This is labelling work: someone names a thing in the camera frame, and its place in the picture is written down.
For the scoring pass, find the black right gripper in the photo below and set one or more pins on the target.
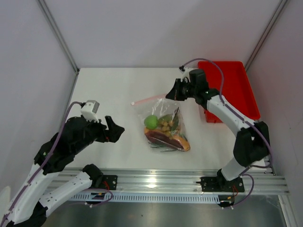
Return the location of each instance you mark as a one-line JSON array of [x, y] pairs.
[[175, 93]]

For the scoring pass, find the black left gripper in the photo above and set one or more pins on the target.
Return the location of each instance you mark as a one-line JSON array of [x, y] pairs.
[[113, 133]]

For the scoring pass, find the brown longan fruit bunch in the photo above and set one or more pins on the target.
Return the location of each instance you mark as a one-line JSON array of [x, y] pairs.
[[169, 124]]

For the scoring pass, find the clear pink-dotted zip bag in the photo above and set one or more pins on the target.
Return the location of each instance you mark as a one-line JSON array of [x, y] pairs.
[[158, 106]]

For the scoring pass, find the green custard apple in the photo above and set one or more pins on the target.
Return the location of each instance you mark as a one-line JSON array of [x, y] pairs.
[[151, 122]]

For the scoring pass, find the green spring onion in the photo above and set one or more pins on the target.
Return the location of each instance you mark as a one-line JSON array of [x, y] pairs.
[[160, 148]]

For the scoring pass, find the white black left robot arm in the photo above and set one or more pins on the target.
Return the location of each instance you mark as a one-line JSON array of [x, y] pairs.
[[31, 206]]

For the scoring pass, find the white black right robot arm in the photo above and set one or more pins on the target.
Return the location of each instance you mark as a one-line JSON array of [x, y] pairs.
[[252, 138]]

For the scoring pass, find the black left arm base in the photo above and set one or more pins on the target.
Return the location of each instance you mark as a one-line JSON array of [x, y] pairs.
[[108, 182]]

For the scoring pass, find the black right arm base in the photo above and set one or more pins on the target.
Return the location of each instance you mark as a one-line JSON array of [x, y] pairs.
[[216, 184]]

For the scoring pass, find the red plastic bin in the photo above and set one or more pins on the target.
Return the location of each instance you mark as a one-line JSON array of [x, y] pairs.
[[236, 86]]

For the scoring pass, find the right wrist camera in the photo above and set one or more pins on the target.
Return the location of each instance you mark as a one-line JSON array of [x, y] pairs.
[[185, 72]]

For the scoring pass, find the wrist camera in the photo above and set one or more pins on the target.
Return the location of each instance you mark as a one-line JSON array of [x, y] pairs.
[[185, 72], [89, 111]]

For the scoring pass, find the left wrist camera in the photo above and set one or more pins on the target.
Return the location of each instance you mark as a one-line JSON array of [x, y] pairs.
[[89, 111]]

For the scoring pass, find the aluminium front rail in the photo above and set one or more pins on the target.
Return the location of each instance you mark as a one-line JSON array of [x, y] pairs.
[[184, 181]]

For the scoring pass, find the aluminium corner post right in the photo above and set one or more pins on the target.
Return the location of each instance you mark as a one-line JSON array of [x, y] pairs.
[[282, 5]]

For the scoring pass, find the aluminium corner post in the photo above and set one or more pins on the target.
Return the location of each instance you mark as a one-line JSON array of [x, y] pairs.
[[57, 34], [282, 5]]

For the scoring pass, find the white slotted cable duct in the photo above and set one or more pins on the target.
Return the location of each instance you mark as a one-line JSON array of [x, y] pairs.
[[146, 197]]

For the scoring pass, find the aluminium corner post left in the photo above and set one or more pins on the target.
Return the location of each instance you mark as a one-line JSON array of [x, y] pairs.
[[57, 34]]

